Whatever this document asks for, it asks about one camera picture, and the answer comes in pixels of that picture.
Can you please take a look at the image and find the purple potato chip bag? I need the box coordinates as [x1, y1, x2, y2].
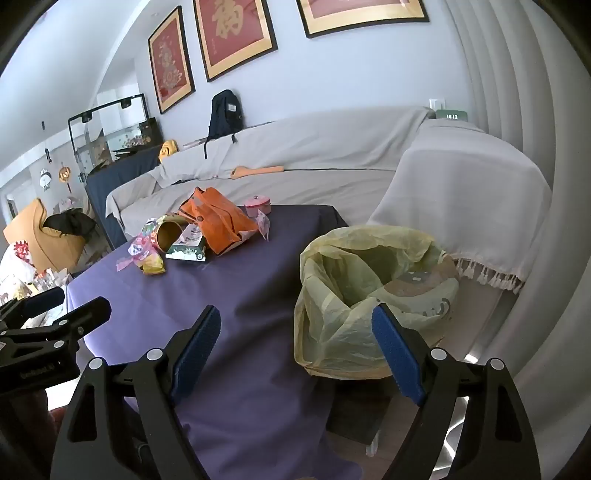
[139, 252, 165, 276]

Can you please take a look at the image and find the pink transparent wrapper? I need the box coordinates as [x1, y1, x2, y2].
[116, 235, 156, 271]

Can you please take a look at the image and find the red gold paper cup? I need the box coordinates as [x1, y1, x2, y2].
[151, 214, 188, 253]

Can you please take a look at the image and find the green white milk carton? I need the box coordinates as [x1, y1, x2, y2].
[165, 224, 206, 262]

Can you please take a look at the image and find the orange plastic bag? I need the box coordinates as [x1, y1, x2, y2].
[178, 187, 259, 255]

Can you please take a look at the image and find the colourful snack box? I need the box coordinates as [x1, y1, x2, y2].
[139, 217, 162, 245]

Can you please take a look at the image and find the pink white wrapper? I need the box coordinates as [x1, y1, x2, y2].
[256, 210, 270, 241]

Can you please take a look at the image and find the yellow trash bag bin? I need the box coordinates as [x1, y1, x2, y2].
[294, 225, 460, 380]

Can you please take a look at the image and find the orange beanbag chair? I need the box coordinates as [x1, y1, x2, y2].
[3, 198, 97, 273]

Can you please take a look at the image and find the purple tablecloth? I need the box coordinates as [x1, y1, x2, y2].
[68, 205, 362, 479]

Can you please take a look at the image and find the dark blue cabinet cover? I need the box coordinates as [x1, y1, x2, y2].
[85, 145, 160, 249]

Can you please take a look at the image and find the glass fish tank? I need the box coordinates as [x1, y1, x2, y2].
[67, 93, 163, 183]

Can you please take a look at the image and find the yellow plush toy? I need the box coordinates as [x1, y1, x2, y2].
[158, 140, 178, 162]

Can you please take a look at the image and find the pink toy pot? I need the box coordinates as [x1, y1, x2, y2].
[245, 195, 271, 218]

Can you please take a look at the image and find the orange back scratcher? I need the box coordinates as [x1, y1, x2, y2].
[230, 166, 284, 179]

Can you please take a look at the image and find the grey covered sofa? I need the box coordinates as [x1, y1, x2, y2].
[106, 107, 552, 292]

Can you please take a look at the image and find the black backpack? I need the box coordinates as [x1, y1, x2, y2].
[204, 89, 245, 158]

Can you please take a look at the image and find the left red framed picture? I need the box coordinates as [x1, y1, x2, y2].
[148, 5, 195, 114]

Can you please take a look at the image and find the red framed picture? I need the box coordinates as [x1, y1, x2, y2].
[297, 0, 429, 38]
[192, 0, 277, 82]
[148, 5, 195, 114]

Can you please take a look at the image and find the green box on sofa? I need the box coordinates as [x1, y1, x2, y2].
[435, 109, 469, 122]

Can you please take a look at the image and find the middle red framed picture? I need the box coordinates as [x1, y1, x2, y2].
[192, 0, 277, 82]

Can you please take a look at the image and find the right red framed picture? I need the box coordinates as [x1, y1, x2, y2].
[297, 0, 429, 38]

